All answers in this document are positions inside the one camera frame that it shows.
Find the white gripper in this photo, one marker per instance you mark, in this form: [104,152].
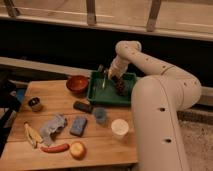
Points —
[118,67]

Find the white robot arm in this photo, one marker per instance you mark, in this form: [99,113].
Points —
[155,100]

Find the green plastic tray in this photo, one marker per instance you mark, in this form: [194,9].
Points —
[103,91]

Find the dark red grape bunch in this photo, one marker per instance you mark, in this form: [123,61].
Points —
[120,86]

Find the red-brown bowl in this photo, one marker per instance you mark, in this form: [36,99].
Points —
[77,83]

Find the small blue-grey cup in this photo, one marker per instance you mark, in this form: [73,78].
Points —
[100,115]

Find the black rectangular block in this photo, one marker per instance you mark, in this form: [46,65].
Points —
[83,107]

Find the white plastic cup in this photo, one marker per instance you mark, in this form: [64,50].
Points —
[120,128]

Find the blue sponge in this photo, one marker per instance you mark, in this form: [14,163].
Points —
[78,126]

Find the grey-blue crumpled cloth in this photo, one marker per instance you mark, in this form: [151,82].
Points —
[54,125]

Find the small dark cup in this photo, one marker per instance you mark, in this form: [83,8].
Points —
[35,104]

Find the yellow-red apple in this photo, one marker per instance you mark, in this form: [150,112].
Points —
[78,150]

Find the red sausage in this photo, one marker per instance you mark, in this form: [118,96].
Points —
[55,149]

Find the banana peel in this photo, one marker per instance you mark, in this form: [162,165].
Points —
[32,135]

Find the black chair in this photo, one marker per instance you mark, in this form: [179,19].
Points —
[7,100]

